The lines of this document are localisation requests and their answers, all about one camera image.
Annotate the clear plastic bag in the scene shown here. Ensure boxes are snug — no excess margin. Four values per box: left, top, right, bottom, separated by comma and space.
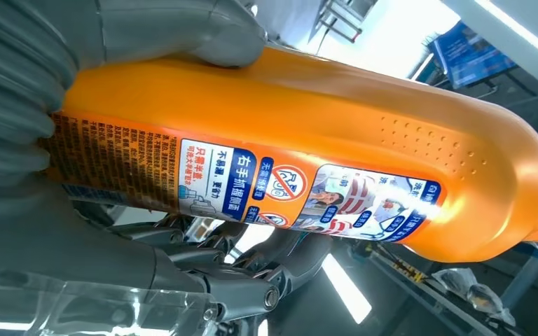
431, 267, 517, 328

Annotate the blue poster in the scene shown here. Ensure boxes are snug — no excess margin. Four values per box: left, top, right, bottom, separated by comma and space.
429, 20, 517, 90

